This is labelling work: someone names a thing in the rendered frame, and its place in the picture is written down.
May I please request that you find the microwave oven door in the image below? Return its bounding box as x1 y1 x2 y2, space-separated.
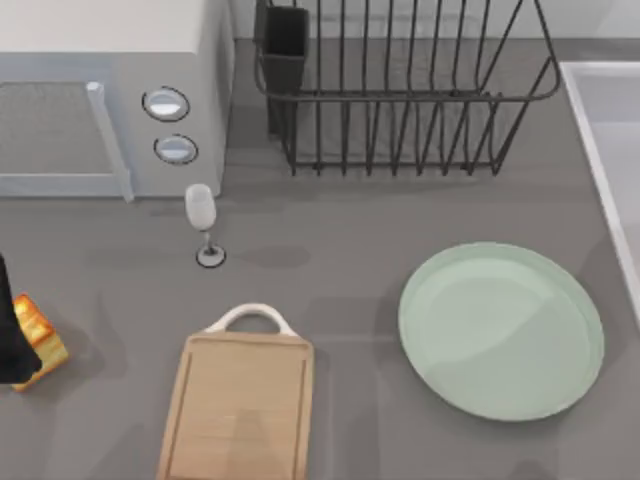
0 81 135 204

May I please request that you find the wooden cutting board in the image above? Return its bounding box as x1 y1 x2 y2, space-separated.
155 302 316 480

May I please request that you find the orange bread slice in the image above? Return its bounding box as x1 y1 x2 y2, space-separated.
10 293 70 393

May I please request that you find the black cutlery holder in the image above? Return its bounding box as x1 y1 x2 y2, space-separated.
253 0 310 135

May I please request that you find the pale green round plate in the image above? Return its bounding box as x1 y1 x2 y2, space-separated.
397 242 606 422

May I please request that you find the black wire dish rack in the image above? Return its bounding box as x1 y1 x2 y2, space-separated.
253 0 561 178

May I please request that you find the round microwave knob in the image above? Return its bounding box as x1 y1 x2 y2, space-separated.
153 133 199 165
141 86 191 122

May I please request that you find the clear wine glass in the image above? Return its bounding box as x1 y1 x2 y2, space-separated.
184 183 227 267

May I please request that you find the pale microwave oven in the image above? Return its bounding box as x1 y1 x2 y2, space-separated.
0 0 236 204

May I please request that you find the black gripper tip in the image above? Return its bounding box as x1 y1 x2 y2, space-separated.
0 253 42 385

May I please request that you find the white sink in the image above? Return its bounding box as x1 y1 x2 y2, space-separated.
558 61 640 315

